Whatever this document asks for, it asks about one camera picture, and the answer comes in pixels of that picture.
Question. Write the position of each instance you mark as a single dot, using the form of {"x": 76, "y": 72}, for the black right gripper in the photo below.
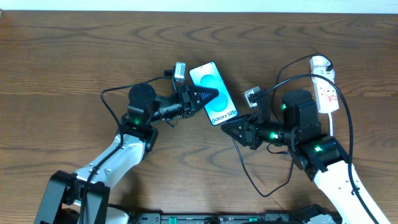
{"x": 251, "y": 132}

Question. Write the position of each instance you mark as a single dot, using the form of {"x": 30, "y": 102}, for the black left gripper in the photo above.
{"x": 186, "y": 100}

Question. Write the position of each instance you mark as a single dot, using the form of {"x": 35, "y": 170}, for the blue Samsung Galaxy smartphone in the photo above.
{"x": 219, "y": 105}

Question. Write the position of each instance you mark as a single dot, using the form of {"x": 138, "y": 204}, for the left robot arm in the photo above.
{"x": 83, "y": 196}

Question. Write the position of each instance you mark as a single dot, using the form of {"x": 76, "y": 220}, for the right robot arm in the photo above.
{"x": 319, "y": 155}

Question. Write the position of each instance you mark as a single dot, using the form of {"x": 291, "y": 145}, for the white USB charger adapter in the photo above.
{"x": 319, "y": 61}

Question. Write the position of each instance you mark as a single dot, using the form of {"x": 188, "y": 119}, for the white power strip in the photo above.
{"x": 325, "y": 94}

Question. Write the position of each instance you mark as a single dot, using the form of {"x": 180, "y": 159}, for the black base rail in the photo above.
{"x": 311, "y": 214}

